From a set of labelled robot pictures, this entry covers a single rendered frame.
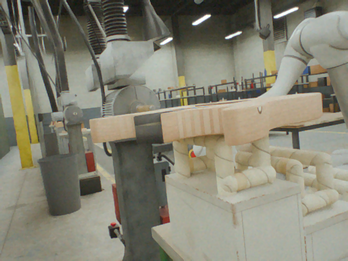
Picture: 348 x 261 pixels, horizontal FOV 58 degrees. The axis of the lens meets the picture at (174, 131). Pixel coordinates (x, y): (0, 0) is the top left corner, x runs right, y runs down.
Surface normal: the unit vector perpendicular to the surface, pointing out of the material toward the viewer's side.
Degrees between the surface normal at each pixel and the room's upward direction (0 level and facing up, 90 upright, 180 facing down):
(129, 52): 90
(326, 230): 90
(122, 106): 87
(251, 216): 90
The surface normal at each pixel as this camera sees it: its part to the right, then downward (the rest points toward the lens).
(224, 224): -0.90, 0.14
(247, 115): 0.62, 0.00
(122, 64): 0.38, 0.04
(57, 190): 0.07, 0.15
